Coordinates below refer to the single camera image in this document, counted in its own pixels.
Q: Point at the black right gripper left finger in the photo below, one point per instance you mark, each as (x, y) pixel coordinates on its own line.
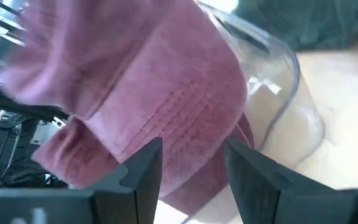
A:
(120, 202)

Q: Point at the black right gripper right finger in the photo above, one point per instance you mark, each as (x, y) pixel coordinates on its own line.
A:
(275, 199)

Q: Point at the clear plastic bin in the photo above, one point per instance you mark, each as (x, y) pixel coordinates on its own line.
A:
(291, 124)

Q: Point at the maroon cap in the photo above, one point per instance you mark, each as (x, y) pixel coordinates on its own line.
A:
(166, 77)

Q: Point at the dark green cap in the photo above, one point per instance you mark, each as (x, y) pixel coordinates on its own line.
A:
(306, 21)

